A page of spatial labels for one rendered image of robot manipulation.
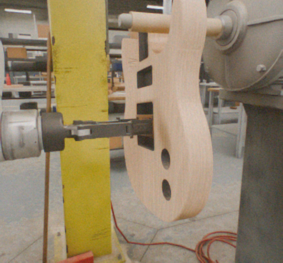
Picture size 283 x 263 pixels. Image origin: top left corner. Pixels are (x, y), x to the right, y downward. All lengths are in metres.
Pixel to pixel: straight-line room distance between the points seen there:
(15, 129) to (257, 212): 0.64
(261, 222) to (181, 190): 0.41
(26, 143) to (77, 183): 1.01
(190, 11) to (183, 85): 0.11
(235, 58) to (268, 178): 0.33
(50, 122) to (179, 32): 0.27
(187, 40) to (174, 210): 0.28
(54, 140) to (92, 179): 1.01
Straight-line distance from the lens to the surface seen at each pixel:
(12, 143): 0.44
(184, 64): 0.39
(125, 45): 0.66
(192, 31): 0.39
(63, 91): 1.29
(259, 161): 0.72
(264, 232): 0.78
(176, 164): 0.40
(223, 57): 0.55
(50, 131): 0.44
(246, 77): 0.51
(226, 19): 0.52
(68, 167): 1.39
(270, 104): 0.56
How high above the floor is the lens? 1.17
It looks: 12 degrees down
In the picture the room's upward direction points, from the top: straight up
